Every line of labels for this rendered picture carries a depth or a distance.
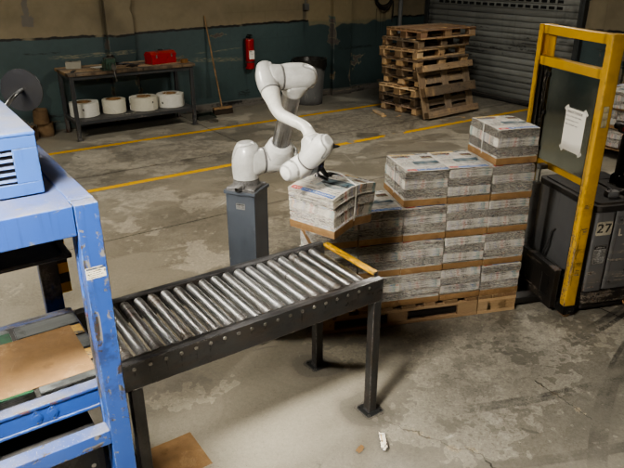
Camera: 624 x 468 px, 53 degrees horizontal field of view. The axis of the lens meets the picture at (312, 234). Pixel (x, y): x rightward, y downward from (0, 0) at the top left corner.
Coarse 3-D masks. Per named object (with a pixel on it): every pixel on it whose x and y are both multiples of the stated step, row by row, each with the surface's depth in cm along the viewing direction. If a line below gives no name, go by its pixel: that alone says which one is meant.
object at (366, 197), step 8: (336, 176) 329; (352, 176) 335; (360, 184) 318; (368, 184) 325; (360, 192) 320; (368, 192) 327; (360, 200) 323; (368, 200) 328; (360, 208) 325; (368, 208) 332
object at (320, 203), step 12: (300, 180) 321; (312, 180) 321; (300, 192) 312; (312, 192) 308; (324, 192) 308; (336, 192) 307; (348, 192) 310; (300, 204) 316; (312, 204) 311; (324, 204) 305; (336, 204) 304; (348, 204) 314; (300, 216) 320; (312, 216) 315; (324, 216) 310; (336, 216) 308; (348, 216) 318; (324, 228) 313; (336, 228) 311
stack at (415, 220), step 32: (384, 192) 410; (384, 224) 384; (416, 224) 389; (448, 224) 395; (480, 224) 400; (384, 256) 392; (416, 256) 398; (448, 256) 404; (480, 256) 410; (384, 288) 403; (416, 288) 407; (448, 288) 414; (416, 320) 418
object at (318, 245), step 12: (288, 252) 333; (324, 252) 344; (240, 264) 319; (252, 264) 319; (204, 276) 307; (156, 288) 295; (168, 288) 295; (120, 300) 285; (132, 300) 287; (144, 300) 290; (120, 312) 285; (156, 312) 296; (84, 324) 277
